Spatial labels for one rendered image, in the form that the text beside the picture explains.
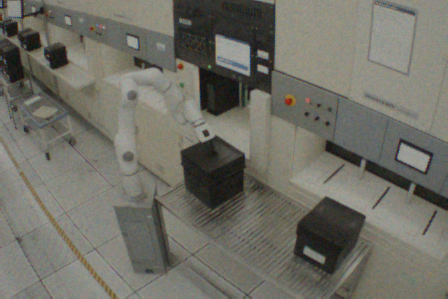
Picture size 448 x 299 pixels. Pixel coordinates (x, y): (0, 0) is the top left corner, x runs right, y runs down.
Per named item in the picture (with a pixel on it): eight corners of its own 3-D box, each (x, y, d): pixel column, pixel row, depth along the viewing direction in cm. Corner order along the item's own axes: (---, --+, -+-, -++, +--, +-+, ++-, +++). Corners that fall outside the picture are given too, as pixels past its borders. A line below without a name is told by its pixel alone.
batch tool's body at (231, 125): (184, 206, 349) (165, -12, 245) (254, 161, 405) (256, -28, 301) (256, 256, 296) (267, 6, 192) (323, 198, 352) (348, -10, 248)
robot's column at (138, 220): (133, 273, 280) (111, 205, 239) (137, 248, 303) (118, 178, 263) (167, 275, 279) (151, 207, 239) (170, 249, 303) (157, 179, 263)
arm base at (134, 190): (118, 201, 243) (112, 179, 233) (123, 182, 259) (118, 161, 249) (146, 202, 243) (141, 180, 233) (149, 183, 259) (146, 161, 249)
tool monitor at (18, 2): (8, 23, 433) (4, -1, 414) (40, 13, 463) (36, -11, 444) (15, 27, 409) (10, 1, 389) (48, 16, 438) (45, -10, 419)
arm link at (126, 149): (132, 150, 241) (137, 165, 228) (114, 151, 236) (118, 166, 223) (137, 76, 218) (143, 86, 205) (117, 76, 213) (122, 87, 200)
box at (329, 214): (291, 253, 204) (296, 223, 190) (318, 225, 221) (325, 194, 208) (331, 276, 187) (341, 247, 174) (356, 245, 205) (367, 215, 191)
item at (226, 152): (179, 163, 245) (177, 146, 238) (216, 146, 261) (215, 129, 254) (208, 187, 226) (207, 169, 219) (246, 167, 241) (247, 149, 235)
